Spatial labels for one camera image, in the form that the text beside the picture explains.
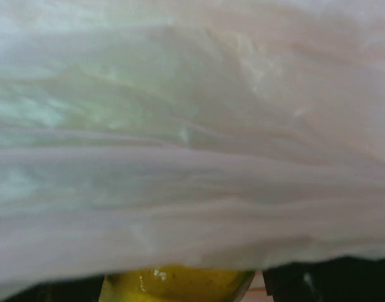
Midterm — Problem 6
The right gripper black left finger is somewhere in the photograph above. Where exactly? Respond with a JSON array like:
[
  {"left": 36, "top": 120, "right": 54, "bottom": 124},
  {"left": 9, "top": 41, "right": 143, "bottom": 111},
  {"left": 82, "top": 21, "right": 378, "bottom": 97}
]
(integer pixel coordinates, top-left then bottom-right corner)
[{"left": 5, "top": 275, "right": 104, "bottom": 302}]

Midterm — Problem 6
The pink plastic bag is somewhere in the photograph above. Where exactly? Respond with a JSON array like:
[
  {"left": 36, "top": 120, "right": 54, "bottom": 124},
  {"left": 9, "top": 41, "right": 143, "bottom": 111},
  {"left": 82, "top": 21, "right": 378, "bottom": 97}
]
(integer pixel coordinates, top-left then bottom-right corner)
[{"left": 0, "top": 1, "right": 385, "bottom": 301}]

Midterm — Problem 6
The yellow green mango fruit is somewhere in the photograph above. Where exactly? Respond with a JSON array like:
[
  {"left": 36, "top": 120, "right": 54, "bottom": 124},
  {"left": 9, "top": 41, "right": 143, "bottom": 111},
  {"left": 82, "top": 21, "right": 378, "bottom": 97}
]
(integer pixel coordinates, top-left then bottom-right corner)
[{"left": 99, "top": 266, "right": 255, "bottom": 301}]

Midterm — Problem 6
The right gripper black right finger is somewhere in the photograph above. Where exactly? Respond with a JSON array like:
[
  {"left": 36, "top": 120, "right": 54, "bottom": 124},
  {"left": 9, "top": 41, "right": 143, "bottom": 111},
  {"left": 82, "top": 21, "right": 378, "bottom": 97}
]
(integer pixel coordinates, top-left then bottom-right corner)
[{"left": 262, "top": 257, "right": 385, "bottom": 302}]

